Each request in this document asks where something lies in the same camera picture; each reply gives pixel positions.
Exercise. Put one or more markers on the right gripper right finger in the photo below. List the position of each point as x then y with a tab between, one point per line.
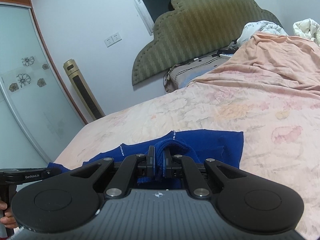
183	167

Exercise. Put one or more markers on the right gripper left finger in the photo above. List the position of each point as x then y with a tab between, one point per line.
130	169

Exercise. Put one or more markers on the blue knit sweater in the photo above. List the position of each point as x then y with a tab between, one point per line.
200	144

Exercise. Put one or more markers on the black clothing on pillow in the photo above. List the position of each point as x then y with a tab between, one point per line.
232	47

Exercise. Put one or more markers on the person's left hand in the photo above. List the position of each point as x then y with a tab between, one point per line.
8	220

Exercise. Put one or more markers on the frosted glass wardrobe door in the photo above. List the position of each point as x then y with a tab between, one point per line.
37	120

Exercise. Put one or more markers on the pink floral bed sheet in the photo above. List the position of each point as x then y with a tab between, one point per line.
280	126

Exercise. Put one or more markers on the brown striped pillow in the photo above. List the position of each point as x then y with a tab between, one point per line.
179	75

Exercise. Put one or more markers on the gold tower fan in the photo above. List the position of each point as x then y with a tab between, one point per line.
82	89

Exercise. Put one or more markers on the peach blanket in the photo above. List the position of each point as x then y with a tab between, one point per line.
273	63

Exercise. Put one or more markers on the white quilt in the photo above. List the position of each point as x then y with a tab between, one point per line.
261	26

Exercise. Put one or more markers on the olive padded headboard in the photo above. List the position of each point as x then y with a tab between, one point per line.
192	29

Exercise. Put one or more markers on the cream crumpled duvet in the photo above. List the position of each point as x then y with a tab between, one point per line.
308	29

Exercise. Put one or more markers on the white wall socket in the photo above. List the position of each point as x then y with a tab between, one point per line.
111	40

